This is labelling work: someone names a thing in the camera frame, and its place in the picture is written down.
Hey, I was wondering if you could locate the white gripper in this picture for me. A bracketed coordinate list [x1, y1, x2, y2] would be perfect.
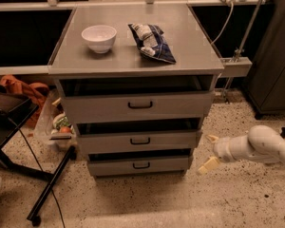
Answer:
[197, 135, 251, 176]

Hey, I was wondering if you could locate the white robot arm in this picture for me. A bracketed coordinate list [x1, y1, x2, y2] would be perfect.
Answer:
[197, 125, 285, 175]

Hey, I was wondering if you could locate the grey bottom drawer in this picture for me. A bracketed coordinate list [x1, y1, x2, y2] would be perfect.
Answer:
[87, 148, 193, 177]

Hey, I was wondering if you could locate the grey drawer cabinet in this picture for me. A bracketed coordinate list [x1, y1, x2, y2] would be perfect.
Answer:
[47, 3, 225, 179]

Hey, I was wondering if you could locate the grey top drawer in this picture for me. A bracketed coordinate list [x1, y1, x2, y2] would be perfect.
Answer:
[62, 92, 214, 124]

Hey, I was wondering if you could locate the dark grey cabinet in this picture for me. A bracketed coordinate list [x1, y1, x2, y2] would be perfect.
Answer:
[243, 0, 285, 120]

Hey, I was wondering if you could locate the metal pole with clamp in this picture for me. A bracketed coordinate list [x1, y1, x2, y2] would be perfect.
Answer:
[221, 0, 263, 104]

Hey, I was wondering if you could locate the blue white chip bag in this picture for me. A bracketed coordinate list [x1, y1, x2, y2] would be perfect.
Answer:
[128, 23, 176, 64]

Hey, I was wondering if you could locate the white ceramic bowl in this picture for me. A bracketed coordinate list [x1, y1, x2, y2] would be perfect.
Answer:
[82, 25, 117, 54]

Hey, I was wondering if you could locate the orange bag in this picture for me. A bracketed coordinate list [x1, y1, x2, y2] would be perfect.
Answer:
[0, 75, 49, 128]

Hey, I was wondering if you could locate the black side table stand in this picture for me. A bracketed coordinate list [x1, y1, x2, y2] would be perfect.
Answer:
[0, 93, 76, 227]

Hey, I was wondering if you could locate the white power cable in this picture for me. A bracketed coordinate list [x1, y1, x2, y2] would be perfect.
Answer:
[210, 0, 236, 46]

